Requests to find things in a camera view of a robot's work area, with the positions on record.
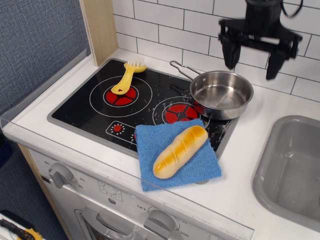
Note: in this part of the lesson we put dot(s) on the yellow black object bottom left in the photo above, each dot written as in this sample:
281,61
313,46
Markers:
22,234

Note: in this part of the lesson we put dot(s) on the stainless steel pot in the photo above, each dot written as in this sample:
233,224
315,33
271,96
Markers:
217,95

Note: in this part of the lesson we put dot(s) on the yellow dish brush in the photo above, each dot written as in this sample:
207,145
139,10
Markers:
132,66

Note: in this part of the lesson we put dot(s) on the grey left oven knob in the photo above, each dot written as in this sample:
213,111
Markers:
60,175

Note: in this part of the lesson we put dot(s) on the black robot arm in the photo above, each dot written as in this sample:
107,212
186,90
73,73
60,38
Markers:
261,29

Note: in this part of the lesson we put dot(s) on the wooden post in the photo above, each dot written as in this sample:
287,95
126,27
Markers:
99,21

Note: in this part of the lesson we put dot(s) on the black toy stove top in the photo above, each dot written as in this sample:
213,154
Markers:
96,113

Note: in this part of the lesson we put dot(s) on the grey oven knob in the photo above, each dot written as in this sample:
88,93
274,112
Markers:
60,175
160,224

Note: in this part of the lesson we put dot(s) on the grey sink basin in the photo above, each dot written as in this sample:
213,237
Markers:
287,179

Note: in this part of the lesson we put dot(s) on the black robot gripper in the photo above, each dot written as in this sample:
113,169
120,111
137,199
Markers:
261,29

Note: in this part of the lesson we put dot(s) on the blue cloth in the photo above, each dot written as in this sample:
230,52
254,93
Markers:
153,139

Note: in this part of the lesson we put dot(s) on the grey right oven knob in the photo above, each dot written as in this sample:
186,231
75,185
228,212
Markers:
160,224

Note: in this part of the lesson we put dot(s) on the toy bread loaf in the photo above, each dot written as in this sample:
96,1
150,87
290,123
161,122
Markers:
179,152

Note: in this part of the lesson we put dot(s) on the white toy oven front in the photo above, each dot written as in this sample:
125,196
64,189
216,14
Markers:
95,210

